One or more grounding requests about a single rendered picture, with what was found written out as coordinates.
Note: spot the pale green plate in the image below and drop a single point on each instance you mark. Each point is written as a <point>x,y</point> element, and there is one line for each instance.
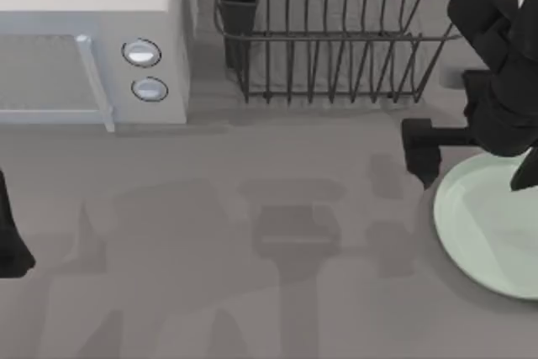
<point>475,224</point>

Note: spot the microwave glass door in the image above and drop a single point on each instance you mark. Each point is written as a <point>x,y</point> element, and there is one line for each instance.
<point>38,73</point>

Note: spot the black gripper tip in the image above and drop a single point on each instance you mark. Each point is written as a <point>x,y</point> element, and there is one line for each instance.
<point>10,241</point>

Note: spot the smaller silver microwave knob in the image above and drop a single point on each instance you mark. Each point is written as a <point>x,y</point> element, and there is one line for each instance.
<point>149,89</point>

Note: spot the larger silver microwave knob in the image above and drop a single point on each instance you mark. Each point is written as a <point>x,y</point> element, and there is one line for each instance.
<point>141,53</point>

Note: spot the black cutlery holder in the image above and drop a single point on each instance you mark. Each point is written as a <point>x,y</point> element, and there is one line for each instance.
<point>237,14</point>

